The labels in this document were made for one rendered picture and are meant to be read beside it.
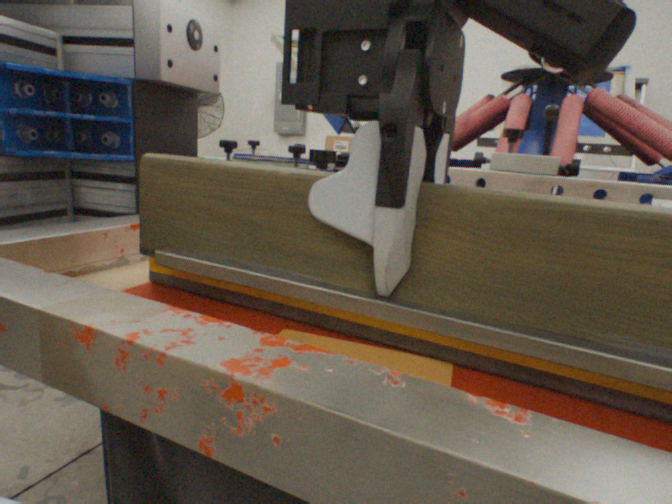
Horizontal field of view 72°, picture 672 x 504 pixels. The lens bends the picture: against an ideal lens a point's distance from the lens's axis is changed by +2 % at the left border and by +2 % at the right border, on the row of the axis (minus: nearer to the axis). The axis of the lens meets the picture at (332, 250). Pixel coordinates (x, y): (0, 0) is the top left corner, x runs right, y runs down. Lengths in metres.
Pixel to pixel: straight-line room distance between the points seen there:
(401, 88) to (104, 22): 0.45
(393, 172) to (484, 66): 4.78
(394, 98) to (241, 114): 5.90
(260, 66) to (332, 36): 5.75
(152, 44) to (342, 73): 0.35
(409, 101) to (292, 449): 0.15
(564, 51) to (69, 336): 0.25
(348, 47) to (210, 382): 0.17
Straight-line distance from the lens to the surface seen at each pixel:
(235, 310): 0.33
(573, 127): 1.28
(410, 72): 0.22
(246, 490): 0.34
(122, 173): 0.60
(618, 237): 0.24
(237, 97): 6.17
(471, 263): 0.25
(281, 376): 0.17
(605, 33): 0.24
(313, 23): 0.26
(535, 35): 0.24
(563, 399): 0.27
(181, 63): 0.61
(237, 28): 6.29
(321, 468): 0.17
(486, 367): 0.27
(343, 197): 0.25
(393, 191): 0.23
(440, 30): 0.24
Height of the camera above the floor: 1.07
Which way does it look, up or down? 13 degrees down
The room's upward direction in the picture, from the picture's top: 4 degrees clockwise
